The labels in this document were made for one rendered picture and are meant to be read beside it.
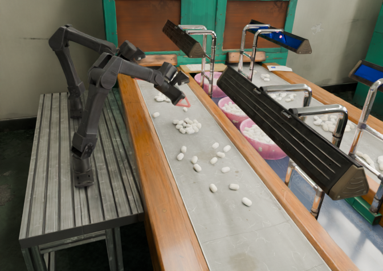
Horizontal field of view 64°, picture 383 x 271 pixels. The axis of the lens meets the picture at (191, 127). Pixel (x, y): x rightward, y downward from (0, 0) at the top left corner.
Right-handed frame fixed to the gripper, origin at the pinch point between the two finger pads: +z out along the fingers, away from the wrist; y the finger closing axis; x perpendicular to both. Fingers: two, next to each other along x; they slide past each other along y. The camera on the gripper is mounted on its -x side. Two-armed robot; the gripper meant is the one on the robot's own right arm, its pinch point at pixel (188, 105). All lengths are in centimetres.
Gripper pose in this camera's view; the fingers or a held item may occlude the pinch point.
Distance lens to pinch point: 148.4
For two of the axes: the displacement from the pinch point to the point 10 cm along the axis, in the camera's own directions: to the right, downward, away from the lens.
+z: 7.1, 5.0, 5.0
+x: -6.5, 7.4, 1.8
